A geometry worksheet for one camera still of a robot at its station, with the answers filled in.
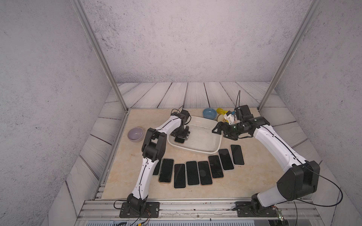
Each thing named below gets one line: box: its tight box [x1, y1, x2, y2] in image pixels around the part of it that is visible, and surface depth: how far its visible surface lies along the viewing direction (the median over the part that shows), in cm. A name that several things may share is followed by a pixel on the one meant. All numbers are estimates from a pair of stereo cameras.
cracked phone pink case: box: [158, 158, 175, 184], surface depth 89 cm
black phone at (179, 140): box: [174, 135, 185, 144], surface depth 100 cm
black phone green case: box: [185, 160, 200, 186], surface depth 87 cm
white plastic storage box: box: [167, 115, 223, 154], surface depth 102 cm
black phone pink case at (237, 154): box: [230, 144, 245, 165], surface depth 95 cm
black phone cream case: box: [173, 162, 187, 190], surface depth 86 cm
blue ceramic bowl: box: [202, 107, 217, 120], surface depth 117 cm
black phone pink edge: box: [218, 148, 235, 170], surface depth 93 cm
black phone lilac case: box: [152, 159, 163, 177], surface depth 86 cm
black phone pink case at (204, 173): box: [197, 161, 213, 186], surface depth 86 cm
